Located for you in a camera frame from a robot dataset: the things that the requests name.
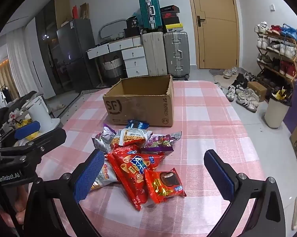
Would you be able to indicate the red black shoe box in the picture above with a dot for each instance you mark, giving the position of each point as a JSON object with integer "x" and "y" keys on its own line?
{"x": 170, "y": 15}

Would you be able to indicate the wooden door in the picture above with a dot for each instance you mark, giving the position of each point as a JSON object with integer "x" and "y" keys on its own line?
{"x": 216, "y": 24}

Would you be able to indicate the white cylinder appliance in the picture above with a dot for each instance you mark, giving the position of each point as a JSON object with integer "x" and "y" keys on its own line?
{"x": 39, "y": 111}

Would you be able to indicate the grey patterned floor mat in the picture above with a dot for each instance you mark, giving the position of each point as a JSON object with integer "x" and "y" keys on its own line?
{"x": 71, "y": 101}

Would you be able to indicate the pair of beige slippers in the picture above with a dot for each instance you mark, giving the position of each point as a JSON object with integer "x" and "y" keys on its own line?
{"x": 57, "y": 107}

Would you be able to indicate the yellow plastic bag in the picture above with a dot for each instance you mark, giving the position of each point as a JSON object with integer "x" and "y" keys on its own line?
{"x": 32, "y": 135}

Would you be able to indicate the yellow black shoe box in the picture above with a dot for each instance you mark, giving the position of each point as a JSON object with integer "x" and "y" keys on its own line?
{"x": 173, "y": 27}

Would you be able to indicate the pile of loose shoes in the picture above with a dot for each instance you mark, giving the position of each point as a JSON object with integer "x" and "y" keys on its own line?
{"x": 245, "y": 97}

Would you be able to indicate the blue cookie packet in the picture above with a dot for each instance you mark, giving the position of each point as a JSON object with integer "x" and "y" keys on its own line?
{"x": 137, "y": 124}

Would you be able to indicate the pink checked tablecloth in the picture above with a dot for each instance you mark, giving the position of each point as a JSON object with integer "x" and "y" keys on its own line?
{"x": 200, "y": 133}

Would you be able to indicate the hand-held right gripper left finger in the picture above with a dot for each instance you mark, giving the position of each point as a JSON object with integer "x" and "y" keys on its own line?
{"x": 89, "y": 175}

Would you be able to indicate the yellow curtain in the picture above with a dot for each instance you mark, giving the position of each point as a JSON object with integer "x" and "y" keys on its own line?
{"x": 2, "y": 79}

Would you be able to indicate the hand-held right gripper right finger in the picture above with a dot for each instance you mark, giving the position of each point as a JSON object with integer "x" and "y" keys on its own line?
{"x": 220, "y": 175}

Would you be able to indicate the red cone snack packet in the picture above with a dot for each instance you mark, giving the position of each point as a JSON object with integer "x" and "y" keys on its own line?
{"x": 128, "y": 175}

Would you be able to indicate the white trash bin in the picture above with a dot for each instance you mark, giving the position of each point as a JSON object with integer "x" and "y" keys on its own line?
{"x": 275, "y": 114}

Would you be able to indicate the dark grey refrigerator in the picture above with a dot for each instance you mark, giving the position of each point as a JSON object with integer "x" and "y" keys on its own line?
{"x": 74, "y": 51}

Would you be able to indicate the red paper bag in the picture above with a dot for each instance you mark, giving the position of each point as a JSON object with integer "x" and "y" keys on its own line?
{"x": 75, "y": 11}

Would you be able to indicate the small cardboard box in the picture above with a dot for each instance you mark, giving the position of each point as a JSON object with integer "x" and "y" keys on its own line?
{"x": 257, "y": 90}

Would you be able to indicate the person's left hand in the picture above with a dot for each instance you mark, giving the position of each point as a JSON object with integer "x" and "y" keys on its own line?
{"x": 20, "y": 202}

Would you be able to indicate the white curtain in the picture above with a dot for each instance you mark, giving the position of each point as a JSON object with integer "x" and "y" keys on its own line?
{"x": 20, "y": 61}

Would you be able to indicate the wicker basket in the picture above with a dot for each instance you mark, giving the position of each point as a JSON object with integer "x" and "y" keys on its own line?
{"x": 111, "y": 68}

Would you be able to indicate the brown cardboard box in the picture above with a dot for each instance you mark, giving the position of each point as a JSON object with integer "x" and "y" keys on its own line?
{"x": 138, "y": 111}

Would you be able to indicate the tall brown carton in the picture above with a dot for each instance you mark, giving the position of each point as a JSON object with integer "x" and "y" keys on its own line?
{"x": 62, "y": 9}

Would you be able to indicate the brown paper bag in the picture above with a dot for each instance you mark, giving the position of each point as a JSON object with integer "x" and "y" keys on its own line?
{"x": 84, "y": 9}

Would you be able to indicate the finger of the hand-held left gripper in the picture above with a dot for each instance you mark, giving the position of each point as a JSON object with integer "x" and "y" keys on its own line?
{"x": 44, "y": 142}
{"x": 27, "y": 129}

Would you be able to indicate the purple candy packet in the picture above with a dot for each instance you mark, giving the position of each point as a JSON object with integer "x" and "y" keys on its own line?
{"x": 160, "y": 142}

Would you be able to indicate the silver suitcase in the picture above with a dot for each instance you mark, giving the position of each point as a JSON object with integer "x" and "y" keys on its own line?
{"x": 177, "y": 53}

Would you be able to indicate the beige suitcase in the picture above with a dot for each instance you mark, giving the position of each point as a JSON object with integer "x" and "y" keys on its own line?
{"x": 152, "y": 54}

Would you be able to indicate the white drawer desk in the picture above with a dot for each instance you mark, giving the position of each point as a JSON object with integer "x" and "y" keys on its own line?
{"x": 135, "y": 59}

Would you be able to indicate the yellow wrapper trash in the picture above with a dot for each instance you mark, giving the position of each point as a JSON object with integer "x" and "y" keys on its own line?
{"x": 280, "y": 95}

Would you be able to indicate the beige doormat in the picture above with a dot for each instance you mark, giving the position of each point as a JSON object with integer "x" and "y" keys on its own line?
{"x": 219, "y": 76}

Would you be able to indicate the wooden shoe rack with shoes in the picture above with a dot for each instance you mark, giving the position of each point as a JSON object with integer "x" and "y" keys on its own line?
{"x": 284, "y": 49}

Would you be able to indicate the dark glass cabinet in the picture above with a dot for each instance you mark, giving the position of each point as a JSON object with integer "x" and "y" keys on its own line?
{"x": 46, "y": 49}

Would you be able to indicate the red chocolate pie packet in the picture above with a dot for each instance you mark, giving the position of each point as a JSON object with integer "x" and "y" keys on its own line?
{"x": 165, "y": 182}

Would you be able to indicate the hanging clothes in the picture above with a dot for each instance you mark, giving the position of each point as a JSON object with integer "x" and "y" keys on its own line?
{"x": 0, "y": 96}

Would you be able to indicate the teal suitcase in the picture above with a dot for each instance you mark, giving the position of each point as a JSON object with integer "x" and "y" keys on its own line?
{"x": 149, "y": 12}

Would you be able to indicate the dark cloth pile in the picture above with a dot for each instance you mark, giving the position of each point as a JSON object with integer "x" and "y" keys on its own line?
{"x": 15, "y": 103}

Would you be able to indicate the grey arched mirror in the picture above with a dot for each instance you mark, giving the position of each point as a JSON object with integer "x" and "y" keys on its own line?
{"x": 106, "y": 27}

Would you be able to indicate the black labelled carton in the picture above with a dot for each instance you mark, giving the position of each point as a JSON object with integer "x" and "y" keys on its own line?
{"x": 132, "y": 21}

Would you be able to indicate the purple silver snack packet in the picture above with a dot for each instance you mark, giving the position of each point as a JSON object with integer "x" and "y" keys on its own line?
{"x": 104, "y": 138}

